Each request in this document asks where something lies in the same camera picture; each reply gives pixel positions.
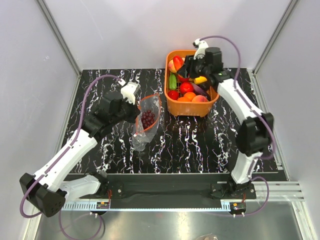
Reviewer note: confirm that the grey slotted cable duct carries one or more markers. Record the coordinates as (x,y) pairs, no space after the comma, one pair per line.
(120,206)

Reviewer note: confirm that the peach top fruit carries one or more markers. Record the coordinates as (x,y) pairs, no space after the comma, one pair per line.
(172,66)

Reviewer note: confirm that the peach fruit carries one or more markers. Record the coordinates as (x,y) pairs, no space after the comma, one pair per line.
(199,99)
(172,66)

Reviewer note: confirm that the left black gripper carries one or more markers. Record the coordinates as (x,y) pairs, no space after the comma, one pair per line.
(135,112)

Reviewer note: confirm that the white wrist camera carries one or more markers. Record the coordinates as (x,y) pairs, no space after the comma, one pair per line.
(201,46)
(129,92)

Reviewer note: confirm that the green cucumber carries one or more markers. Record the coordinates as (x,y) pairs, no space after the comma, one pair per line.
(172,82)

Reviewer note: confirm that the orange plastic basket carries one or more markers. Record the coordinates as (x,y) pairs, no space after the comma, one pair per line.
(186,108)

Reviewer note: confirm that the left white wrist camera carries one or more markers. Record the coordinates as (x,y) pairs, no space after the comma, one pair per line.
(129,92)

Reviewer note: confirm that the purple eggplant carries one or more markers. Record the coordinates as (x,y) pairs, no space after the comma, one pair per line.
(199,91)

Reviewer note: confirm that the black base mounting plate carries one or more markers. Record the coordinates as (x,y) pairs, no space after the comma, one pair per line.
(217,185)

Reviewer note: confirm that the orange tangerine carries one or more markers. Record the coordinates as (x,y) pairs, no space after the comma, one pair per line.
(187,97)

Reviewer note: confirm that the yellow bell pepper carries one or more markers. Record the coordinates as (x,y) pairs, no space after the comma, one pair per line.
(200,80)

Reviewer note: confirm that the clear orange zip bag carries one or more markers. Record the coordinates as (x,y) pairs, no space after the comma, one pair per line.
(140,136)

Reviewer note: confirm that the red tomato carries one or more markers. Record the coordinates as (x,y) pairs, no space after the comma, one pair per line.
(186,87)

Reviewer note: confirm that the peach front fruit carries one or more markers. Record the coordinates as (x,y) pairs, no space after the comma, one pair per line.
(199,99)

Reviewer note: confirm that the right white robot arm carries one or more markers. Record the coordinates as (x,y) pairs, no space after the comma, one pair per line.
(256,127)

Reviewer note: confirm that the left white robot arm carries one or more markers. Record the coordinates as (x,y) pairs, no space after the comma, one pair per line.
(47,189)

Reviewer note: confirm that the purple grape bunch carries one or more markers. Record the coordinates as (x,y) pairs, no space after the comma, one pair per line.
(147,119)

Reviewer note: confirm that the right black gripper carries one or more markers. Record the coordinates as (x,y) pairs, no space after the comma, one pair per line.
(188,68)

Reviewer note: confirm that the red orange mango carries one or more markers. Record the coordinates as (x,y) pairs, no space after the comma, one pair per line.
(178,62)

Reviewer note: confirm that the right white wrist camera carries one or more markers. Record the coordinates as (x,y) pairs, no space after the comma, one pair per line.
(201,46)

